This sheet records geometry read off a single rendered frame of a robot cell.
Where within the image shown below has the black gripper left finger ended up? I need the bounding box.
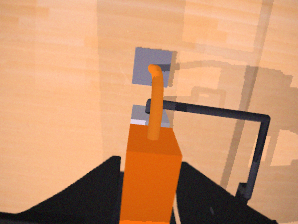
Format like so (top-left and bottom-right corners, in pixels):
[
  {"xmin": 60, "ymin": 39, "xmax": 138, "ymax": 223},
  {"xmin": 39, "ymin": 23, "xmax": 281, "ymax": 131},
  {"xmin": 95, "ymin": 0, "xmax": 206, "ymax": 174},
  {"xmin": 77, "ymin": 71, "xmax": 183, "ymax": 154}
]
[{"xmin": 0, "ymin": 156, "xmax": 121, "ymax": 224}]

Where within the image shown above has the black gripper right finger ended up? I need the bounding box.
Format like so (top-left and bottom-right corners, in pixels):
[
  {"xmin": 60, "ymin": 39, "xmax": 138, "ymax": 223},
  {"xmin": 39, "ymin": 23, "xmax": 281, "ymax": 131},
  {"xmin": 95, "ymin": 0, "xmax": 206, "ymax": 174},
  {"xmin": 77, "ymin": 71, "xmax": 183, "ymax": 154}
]
[{"xmin": 176, "ymin": 162, "xmax": 278, "ymax": 224}]

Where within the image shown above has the orange power plug with cord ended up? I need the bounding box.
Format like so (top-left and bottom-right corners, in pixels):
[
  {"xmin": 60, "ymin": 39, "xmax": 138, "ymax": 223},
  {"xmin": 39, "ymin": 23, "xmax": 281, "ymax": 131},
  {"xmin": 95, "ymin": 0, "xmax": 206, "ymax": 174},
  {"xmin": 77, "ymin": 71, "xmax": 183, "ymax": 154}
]
[{"xmin": 120, "ymin": 64, "xmax": 183, "ymax": 224}]

